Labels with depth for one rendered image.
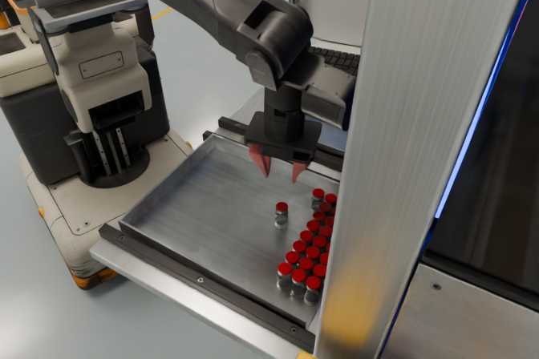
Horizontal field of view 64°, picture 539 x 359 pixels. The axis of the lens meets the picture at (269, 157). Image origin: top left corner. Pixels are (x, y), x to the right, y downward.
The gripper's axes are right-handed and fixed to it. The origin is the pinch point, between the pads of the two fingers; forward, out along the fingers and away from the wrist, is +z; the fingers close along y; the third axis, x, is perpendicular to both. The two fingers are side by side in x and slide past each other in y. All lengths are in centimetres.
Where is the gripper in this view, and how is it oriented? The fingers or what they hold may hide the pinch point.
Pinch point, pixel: (281, 174)
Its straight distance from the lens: 68.1
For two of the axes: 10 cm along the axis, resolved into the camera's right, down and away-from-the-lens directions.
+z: -0.2, 7.2, 6.9
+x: 2.6, -6.6, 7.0
